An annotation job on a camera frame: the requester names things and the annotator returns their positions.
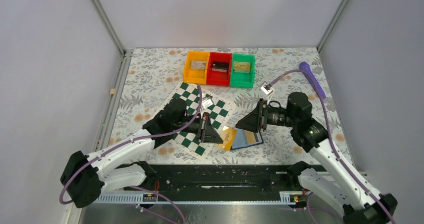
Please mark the red plastic bin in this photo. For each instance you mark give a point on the red plastic bin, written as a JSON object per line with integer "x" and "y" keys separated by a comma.
{"x": 218, "y": 78}

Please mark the purple toy microphone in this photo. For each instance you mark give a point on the purple toy microphone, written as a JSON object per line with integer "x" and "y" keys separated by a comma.
{"x": 306, "y": 70}

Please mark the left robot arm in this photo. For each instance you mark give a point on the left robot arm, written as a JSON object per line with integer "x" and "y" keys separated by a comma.
{"x": 86, "y": 177}

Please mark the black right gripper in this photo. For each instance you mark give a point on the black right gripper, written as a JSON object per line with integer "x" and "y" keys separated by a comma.
{"x": 261, "y": 115}

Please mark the black card box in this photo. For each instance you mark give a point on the black card box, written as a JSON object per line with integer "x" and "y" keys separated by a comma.
{"x": 220, "y": 66}

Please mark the yellow plastic bin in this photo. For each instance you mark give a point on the yellow plastic bin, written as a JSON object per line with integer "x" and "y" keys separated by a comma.
{"x": 195, "y": 76}

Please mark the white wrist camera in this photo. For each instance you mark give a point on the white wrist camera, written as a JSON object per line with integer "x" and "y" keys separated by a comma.
{"x": 206, "y": 102}
{"x": 267, "y": 89}

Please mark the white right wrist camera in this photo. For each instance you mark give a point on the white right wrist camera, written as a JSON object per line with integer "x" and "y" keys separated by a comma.
{"x": 267, "y": 89}

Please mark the green plastic bin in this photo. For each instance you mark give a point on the green plastic bin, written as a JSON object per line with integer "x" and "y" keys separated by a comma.
{"x": 242, "y": 78}

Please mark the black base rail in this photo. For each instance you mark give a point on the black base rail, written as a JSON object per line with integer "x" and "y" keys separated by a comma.
{"x": 220, "y": 183}

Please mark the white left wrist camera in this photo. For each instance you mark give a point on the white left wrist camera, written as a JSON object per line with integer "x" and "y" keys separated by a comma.
{"x": 206, "y": 102}

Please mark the green white chessboard mat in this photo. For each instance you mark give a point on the green white chessboard mat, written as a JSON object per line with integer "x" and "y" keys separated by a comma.
{"x": 220, "y": 113}

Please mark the silver card box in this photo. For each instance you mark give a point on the silver card box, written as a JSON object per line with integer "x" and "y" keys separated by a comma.
{"x": 198, "y": 65}

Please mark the blue leather card holder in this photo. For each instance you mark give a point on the blue leather card holder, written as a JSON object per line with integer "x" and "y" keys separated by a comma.
{"x": 244, "y": 139}

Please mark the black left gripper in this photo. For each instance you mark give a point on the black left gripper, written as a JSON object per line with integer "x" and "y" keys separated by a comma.
{"x": 201, "y": 127}

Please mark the gold card box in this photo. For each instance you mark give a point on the gold card box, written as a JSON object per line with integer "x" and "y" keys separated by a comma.
{"x": 241, "y": 67}

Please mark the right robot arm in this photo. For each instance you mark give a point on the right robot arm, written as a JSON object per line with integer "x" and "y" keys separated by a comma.
{"x": 350, "y": 194}

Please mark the gold credit card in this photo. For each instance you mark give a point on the gold credit card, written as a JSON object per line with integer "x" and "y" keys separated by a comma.
{"x": 228, "y": 135}
{"x": 253, "y": 138}

